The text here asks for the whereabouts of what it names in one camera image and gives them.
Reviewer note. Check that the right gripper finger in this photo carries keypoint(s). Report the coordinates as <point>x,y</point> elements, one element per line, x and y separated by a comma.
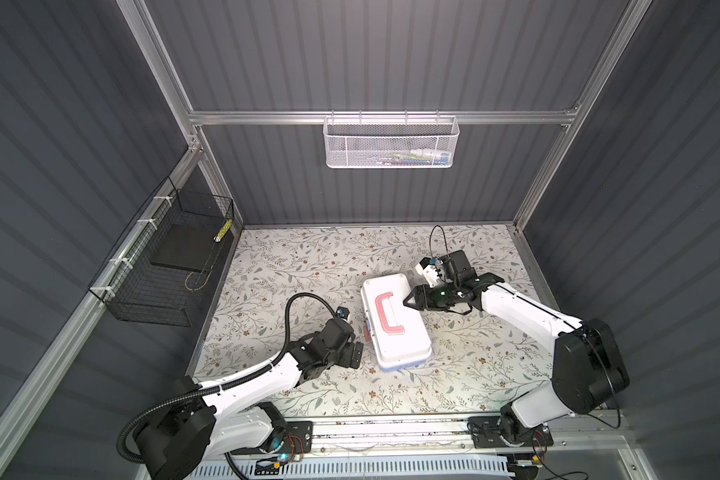
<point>417,294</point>
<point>415,303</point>

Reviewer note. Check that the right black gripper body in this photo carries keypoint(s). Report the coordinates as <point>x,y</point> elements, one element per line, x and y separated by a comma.
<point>441,296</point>

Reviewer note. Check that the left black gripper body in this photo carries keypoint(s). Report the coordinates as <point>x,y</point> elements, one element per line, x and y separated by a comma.
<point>345,358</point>

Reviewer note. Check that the white blue tool box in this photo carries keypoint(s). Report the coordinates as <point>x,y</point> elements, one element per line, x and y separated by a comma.
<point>398,333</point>

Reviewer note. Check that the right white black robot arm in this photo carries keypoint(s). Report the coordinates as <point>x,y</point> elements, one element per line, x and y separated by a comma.
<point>587,367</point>

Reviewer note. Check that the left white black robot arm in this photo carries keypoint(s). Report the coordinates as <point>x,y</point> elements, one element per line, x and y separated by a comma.
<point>298,361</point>

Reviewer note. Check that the yellow tag in cage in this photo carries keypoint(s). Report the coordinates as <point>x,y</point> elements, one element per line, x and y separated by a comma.
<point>223,231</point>

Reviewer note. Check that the black foam pad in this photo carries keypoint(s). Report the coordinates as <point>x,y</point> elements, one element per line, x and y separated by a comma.
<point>184,247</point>

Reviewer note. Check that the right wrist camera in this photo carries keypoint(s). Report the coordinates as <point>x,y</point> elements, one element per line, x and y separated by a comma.
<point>431,269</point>

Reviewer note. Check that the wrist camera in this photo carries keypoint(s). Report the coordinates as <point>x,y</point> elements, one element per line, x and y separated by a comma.
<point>431,269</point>
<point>342,312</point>

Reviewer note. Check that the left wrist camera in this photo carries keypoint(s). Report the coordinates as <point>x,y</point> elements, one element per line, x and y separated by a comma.
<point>342,312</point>

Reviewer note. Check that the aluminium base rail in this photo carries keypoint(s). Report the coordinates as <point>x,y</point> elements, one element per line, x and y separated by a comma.
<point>390,429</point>

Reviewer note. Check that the white vented cable duct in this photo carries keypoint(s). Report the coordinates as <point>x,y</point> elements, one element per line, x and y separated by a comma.
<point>362,467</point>

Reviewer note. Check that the white wire mesh basket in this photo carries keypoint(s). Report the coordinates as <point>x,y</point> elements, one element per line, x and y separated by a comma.
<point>390,141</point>

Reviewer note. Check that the black wire cage basket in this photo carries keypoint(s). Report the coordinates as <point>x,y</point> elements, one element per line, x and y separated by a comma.
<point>164,275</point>

